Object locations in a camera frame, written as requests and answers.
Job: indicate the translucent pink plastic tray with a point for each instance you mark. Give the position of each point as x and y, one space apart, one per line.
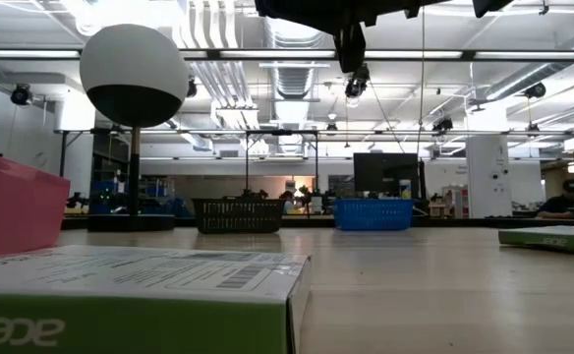
17 211

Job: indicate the blue plastic basket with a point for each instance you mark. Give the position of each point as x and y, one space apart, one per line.
373 215

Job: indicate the white globe table lamp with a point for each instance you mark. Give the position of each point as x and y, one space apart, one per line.
130 59

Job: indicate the person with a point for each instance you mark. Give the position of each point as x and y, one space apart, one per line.
559 204

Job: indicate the white and green Acer box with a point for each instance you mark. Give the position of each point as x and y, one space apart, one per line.
120 295

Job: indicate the black ceiling spotlight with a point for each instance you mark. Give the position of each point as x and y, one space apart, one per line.
443 124
356 86
535 91
21 94

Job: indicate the black background frame stand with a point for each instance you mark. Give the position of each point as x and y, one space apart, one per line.
282 132

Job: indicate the white square pillar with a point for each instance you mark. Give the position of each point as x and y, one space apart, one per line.
488 177

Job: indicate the white card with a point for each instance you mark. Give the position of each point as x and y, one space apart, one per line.
552 241

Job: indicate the silver ribbed air duct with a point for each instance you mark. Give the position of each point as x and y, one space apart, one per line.
292 81

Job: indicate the black slotted plastic basket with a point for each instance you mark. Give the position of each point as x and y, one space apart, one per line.
238 216

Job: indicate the black computer monitor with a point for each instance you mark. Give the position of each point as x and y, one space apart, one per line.
385 174

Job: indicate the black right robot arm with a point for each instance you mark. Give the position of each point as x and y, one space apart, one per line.
491 6

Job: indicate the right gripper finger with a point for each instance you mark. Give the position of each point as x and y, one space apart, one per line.
350 49

